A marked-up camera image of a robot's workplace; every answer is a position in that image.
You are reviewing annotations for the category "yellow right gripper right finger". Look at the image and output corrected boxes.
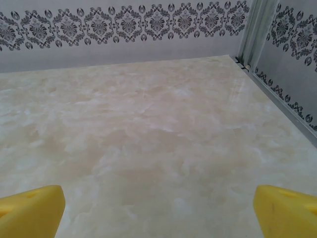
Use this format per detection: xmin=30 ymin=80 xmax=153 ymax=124
xmin=253 ymin=184 xmax=317 ymax=238

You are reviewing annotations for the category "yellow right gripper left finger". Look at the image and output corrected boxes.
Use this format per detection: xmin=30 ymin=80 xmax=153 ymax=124
xmin=0 ymin=184 xmax=66 ymax=238

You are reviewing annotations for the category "aluminium side rail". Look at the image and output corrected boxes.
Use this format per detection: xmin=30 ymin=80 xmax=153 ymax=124
xmin=247 ymin=65 xmax=317 ymax=131

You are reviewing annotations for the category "aluminium frame post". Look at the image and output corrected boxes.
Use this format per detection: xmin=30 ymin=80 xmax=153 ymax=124
xmin=236 ymin=0 xmax=282 ymax=71

